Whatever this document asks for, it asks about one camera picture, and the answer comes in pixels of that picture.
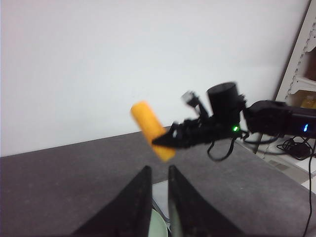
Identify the left gripper black left claw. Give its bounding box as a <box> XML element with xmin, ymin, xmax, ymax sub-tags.
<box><xmin>72</xmin><ymin>166</ymin><xmax>152</xmax><ymax>237</ymax></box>

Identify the left gripper black right claw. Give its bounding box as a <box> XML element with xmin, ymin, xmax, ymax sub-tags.
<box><xmin>168</xmin><ymin>165</ymin><xmax>244</xmax><ymax>237</ymax></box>

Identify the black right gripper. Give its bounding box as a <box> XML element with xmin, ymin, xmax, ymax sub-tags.
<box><xmin>152</xmin><ymin>82</ymin><xmax>245</xmax><ymax>149</ymax></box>

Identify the yellow corn cob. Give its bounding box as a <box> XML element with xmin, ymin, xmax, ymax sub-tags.
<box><xmin>130</xmin><ymin>101</ymin><xmax>176</xmax><ymax>162</ymax></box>

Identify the pale green plate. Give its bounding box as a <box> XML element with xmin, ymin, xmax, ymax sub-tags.
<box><xmin>148</xmin><ymin>209</ymin><xmax>168</xmax><ymax>237</ymax></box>

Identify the silver digital kitchen scale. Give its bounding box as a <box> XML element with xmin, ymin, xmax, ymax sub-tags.
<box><xmin>152</xmin><ymin>180</ymin><xmax>170</xmax><ymax>223</ymax></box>

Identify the white metal shelf rack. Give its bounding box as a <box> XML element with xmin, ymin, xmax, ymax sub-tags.
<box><xmin>275</xmin><ymin>0</ymin><xmax>316</xmax><ymax>106</ymax></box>

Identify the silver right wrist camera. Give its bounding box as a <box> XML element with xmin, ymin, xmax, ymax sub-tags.
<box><xmin>181</xmin><ymin>91</ymin><xmax>199</xmax><ymax>108</ymax></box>

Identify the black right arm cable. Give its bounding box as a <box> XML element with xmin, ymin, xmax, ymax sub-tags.
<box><xmin>206</xmin><ymin>130</ymin><xmax>279</xmax><ymax>162</ymax></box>

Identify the black tangled cable bundle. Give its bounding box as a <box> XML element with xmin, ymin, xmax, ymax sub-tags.
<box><xmin>276</xmin><ymin>135</ymin><xmax>316</xmax><ymax>161</ymax></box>

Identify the black hanging power cable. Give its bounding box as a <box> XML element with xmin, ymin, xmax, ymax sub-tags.
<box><xmin>302</xmin><ymin>153</ymin><xmax>316</xmax><ymax>237</ymax></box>

